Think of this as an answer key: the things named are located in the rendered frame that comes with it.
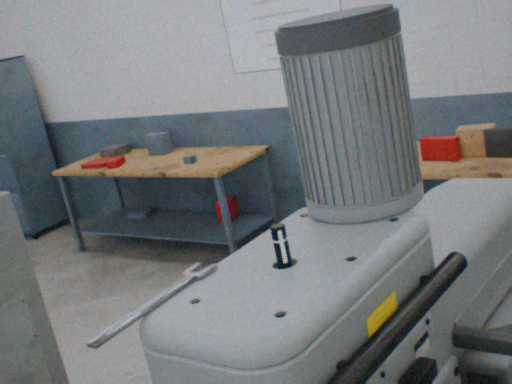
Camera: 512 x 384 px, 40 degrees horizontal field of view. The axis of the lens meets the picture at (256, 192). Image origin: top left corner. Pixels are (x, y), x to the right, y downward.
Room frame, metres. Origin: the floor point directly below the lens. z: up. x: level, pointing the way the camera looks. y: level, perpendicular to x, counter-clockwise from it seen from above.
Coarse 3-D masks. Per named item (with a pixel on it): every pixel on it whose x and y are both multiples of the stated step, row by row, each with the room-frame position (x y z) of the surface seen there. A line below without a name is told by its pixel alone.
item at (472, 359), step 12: (504, 300) 1.33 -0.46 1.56; (492, 312) 1.29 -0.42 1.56; (504, 312) 1.28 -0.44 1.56; (492, 324) 1.25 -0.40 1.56; (504, 324) 1.24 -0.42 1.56; (468, 360) 1.20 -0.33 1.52; (480, 360) 1.19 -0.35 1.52; (492, 360) 1.18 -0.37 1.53; (504, 360) 1.17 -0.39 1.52; (468, 372) 1.19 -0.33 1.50; (480, 372) 1.18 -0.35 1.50; (492, 372) 1.16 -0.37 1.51; (504, 372) 1.15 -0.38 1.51
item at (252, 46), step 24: (240, 0) 6.29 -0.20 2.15; (264, 0) 6.13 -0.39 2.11; (288, 0) 5.97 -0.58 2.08; (312, 0) 5.83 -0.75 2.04; (336, 0) 5.69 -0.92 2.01; (240, 24) 6.32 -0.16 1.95; (264, 24) 6.16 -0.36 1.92; (240, 48) 6.35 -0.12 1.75; (264, 48) 6.19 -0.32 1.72; (240, 72) 6.39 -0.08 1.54
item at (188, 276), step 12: (216, 264) 1.00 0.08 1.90; (192, 276) 0.98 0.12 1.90; (204, 276) 0.98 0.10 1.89; (168, 288) 0.95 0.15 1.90; (180, 288) 0.95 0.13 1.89; (156, 300) 0.92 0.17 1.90; (132, 312) 0.89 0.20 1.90; (144, 312) 0.89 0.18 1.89; (120, 324) 0.86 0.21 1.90; (96, 336) 0.84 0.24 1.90; (108, 336) 0.84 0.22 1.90; (96, 348) 0.82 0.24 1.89
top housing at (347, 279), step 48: (288, 240) 1.06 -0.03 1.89; (336, 240) 1.02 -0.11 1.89; (384, 240) 0.98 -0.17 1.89; (192, 288) 0.95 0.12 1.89; (240, 288) 0.91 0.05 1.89; (288, 288) 0.88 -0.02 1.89; (336, 288) 0.86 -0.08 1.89; (384, 288) 0.92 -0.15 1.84; (144, 336) 0.86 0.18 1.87; (192, 336) 0.81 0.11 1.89; (240, 336) 0.77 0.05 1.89; (288, 336) 0.76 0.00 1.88; (336, 336) 0.82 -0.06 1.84
